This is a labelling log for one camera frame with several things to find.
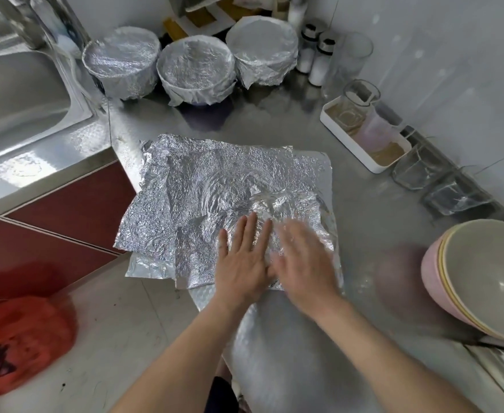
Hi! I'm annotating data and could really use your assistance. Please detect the white shaker with black lid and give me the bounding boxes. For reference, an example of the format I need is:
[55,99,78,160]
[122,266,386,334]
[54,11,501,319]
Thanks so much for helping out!
[297,20,326,74]
[309,32,338,87]

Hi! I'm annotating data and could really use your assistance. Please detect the person's right hand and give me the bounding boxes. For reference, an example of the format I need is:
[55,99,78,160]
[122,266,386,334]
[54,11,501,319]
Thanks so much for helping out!
[269,221,343,319]

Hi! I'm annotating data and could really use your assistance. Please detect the person's left hand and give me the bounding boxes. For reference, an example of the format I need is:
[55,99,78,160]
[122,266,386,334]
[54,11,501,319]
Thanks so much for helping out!
[213,212,276,313]

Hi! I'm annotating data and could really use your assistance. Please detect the steel faucet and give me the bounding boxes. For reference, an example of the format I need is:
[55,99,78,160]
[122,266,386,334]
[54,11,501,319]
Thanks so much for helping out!
[0,0,46,50]

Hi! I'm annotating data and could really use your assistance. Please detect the tall white steel-capped bottle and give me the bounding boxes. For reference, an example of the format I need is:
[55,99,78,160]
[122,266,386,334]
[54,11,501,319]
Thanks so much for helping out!
[286,0,309,31]

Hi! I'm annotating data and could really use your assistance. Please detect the red kitchen cabinet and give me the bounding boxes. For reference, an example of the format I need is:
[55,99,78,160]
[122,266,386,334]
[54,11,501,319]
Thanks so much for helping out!
[0,161,137,298]

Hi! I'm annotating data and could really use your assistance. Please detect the stack of coloured bowls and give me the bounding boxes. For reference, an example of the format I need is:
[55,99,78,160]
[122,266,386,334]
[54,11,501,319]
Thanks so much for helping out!
[437,219,504,345]

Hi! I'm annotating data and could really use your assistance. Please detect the red plastic bag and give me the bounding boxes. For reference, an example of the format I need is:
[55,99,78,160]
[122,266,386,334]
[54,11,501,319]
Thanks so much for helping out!
[0,294,79,401]

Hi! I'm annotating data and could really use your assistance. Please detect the pink translucent cup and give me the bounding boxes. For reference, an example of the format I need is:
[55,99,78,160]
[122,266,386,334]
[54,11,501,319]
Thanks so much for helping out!
[355,107,404,153]

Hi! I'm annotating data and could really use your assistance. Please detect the person's left forearm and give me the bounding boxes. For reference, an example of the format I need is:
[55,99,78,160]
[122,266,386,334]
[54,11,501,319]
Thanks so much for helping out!
[113,301,253,413]

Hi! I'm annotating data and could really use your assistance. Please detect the person's right forearm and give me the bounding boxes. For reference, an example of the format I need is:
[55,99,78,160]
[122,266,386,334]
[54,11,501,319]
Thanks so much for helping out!
[312,297,481,413]

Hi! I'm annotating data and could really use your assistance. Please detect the white rectangular tray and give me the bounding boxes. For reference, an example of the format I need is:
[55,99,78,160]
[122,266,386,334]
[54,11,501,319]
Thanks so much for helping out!
[320,94,412,174]

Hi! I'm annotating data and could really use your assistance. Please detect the stainless steel sink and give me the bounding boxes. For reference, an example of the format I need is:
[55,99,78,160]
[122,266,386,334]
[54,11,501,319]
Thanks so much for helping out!
[0,30,115,224]

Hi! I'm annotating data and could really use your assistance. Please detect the foil-covered bowl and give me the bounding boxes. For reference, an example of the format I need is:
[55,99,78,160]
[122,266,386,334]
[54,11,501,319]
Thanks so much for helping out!
[156,35,238,107]
[114,135,343,291]
[82,26,162,102]

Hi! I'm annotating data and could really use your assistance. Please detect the white dish brush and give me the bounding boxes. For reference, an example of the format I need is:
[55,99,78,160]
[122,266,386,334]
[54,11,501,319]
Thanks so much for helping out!
[54,21,85,57]

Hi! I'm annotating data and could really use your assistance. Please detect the foil-wrapped bowl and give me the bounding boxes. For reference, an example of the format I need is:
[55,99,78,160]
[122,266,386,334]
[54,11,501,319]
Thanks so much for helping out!
[225,16,300,89]

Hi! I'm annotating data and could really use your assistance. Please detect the person's dark trousers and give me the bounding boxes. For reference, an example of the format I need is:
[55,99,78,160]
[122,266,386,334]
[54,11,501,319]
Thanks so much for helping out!
[204,378,240,413]

